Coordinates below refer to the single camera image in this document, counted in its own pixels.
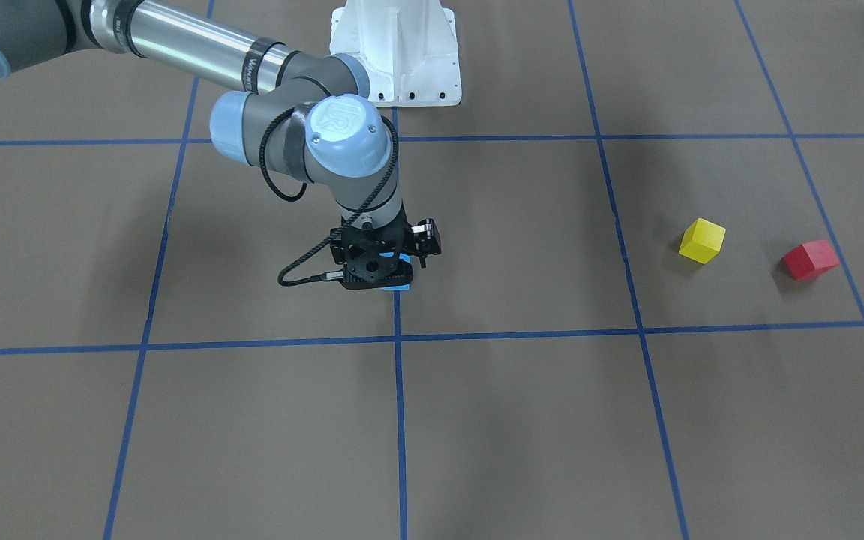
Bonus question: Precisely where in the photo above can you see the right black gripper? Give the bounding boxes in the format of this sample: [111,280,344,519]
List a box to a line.
[329,216,421,266]

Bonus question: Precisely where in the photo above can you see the blue foam cube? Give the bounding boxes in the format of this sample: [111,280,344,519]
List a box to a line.
[380,253,414,290]

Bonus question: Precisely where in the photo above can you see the red foam cube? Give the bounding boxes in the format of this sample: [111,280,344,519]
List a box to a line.
[781,238,841,281]

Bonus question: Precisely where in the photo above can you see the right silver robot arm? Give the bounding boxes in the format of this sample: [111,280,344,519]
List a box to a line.
[0,1,442,290]

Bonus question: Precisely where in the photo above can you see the yellow foam cube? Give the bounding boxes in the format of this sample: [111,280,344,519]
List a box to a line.
[678,217,726,264]

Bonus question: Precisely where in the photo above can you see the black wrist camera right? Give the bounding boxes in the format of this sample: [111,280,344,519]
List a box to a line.
[340,241,401,291]

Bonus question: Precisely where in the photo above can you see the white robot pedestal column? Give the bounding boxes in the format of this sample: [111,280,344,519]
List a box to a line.
[329,1,463,107]

